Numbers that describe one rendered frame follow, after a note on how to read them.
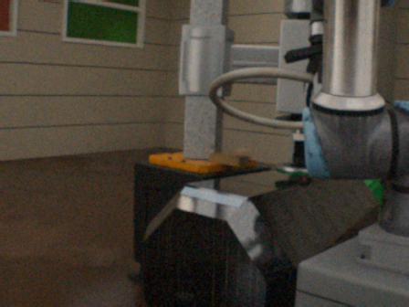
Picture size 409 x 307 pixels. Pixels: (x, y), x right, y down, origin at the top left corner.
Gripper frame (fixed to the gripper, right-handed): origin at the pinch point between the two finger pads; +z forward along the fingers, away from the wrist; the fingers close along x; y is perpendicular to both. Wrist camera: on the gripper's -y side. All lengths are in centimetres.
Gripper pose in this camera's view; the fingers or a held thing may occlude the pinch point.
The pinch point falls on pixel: (310, 101)
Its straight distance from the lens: 144.1
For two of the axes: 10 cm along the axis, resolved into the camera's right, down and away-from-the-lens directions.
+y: 9.3, 2.0, 3.2
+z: -1.2, 9.6, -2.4
